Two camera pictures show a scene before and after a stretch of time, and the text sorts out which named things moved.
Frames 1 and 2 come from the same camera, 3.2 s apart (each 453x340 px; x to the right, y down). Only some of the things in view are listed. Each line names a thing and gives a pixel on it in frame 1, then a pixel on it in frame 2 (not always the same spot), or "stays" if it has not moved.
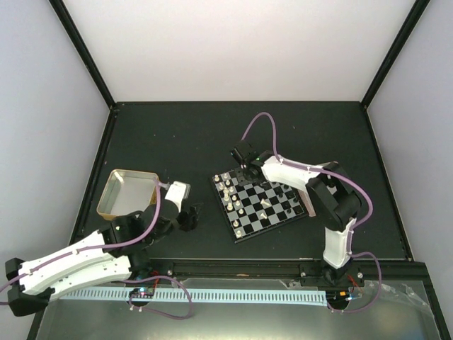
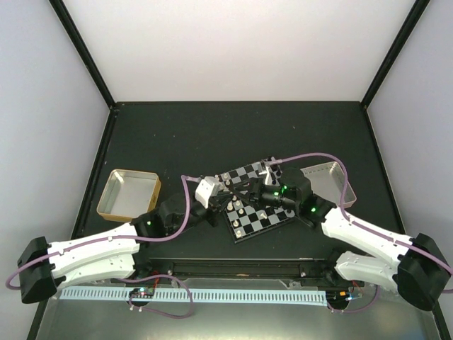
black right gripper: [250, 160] to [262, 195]
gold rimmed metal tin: [127, 191] stays
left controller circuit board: [141, 291] stays
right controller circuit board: [337, 297] stays
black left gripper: [190, 219] to [217, 203]
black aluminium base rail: [383, 272] stays
